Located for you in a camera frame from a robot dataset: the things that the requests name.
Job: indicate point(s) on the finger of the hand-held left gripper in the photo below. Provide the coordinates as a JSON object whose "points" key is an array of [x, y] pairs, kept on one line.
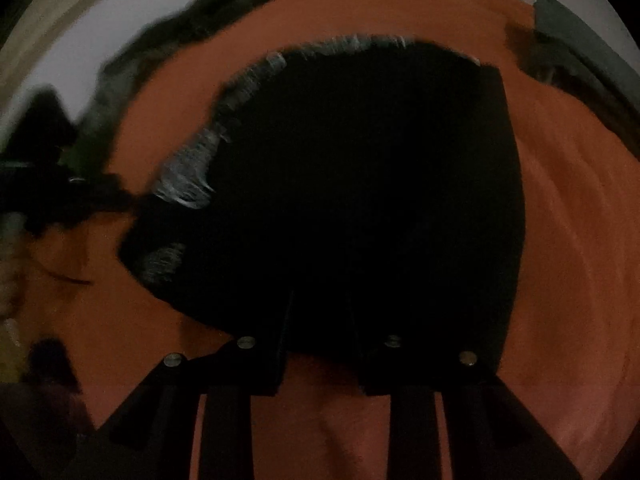
{"points": [[105, 197]]}

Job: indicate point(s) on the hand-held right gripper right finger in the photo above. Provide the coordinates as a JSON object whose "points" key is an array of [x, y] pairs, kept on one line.
{"points": [[370, 370]]}

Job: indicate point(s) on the orange blanket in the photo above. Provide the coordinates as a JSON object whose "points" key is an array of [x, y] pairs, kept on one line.
{"points": [[565, 235]]}

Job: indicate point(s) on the person's left hand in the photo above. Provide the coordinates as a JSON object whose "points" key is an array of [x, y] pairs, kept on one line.
{"points": [[11, 285]]}

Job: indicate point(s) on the black patterned garment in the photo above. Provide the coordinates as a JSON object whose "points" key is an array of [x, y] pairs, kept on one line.
{"points": [[360, 185]]}

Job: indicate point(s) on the folded grey garment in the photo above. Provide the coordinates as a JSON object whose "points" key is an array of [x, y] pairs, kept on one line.
{"points": [[575, 50]]}

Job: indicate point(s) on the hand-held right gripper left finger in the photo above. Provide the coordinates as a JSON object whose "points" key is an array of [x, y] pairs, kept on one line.
{"points": [[272, 360]]}

